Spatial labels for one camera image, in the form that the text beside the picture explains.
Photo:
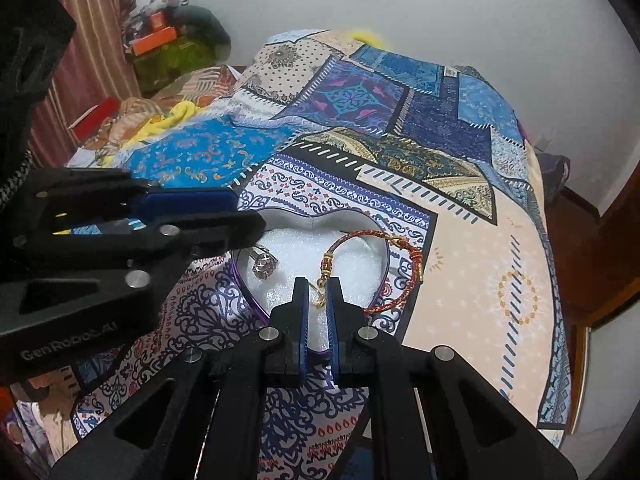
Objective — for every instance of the heart-shaped purple jewelry box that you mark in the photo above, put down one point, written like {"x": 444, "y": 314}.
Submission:
{"x": 292, "y": 242}

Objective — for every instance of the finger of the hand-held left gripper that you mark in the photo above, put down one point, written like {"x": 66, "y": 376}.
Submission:
{"x": 210, "y": 230}
{"x": 190, "y": 201}

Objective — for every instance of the orange box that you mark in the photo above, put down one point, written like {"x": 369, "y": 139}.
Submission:
{"x": 152, "y": 41}

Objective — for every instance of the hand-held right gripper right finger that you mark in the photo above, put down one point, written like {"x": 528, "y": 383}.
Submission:
{"x": 333, "y": 332}

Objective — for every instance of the blue floral cloth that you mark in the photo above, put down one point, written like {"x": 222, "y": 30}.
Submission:
{"x": 200, "y": 152}

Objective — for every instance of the purple cloth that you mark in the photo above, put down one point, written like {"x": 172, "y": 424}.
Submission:
{"x": 555, "y": 175}

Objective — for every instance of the red box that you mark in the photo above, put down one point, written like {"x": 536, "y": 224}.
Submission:
{"x": 92, "y": 120}

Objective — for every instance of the orange patterned cloth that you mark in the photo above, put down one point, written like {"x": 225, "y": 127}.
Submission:
{"x": 200, "y": 85}

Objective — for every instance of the gold earring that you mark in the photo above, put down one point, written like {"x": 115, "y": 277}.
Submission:
{"x": 320, "y": 301}

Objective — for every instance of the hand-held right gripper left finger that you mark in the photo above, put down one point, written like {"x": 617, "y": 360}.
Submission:
{"x": 301, "y": 325}

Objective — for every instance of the wooden door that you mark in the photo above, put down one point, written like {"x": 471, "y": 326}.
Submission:
{"x": 600, "y": 270}

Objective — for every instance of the patchwork printed bedsheet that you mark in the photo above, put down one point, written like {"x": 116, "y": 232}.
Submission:
{"x": 475, "y": 285}

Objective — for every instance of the brown striped curtain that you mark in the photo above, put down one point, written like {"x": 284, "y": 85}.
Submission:
{"x": 95, "y": 50}

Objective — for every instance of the yellow cloth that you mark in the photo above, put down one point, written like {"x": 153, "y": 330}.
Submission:
{"x": 165, "y": 122}

